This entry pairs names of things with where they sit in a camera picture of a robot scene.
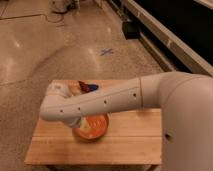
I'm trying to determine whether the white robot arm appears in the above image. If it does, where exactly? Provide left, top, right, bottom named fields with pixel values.
left=39, top=72, right=213, bottom=171

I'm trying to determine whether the red and blue snack wrapper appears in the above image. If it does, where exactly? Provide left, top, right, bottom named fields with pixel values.
left=79, top=81, right=99, bottom=93

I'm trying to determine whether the orange round plate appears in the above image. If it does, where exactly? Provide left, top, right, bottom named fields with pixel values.
left=73, top=115, right=109, bottom=141

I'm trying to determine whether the wooden table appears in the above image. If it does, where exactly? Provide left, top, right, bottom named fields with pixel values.
left=25, top=80, right=161, bottom=165

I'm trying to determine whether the black box on floor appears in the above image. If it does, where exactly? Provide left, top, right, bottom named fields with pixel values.
left=122, top=22, right=140, bottom=39

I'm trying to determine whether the white object on floor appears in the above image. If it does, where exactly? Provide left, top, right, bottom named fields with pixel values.
left=50, top=0, right=77, bottom=13

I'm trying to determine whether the cable on floor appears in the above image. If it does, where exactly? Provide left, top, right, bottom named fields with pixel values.
left=45, top=11, right=68, bottom=28

